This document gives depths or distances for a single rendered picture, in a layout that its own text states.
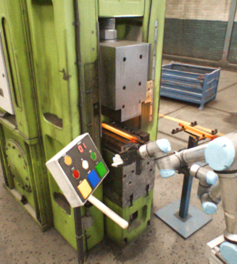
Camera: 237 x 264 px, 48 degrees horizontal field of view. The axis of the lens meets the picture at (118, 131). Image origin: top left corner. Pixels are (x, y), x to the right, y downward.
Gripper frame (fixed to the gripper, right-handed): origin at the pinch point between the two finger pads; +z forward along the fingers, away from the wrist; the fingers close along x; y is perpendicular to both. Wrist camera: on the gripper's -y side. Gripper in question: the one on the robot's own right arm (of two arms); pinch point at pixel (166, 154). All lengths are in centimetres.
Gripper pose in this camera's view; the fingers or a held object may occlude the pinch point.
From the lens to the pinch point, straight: 178.9
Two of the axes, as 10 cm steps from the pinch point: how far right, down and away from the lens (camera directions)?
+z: -6.8, -3.2, 6.6
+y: 0.0, 9.0, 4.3
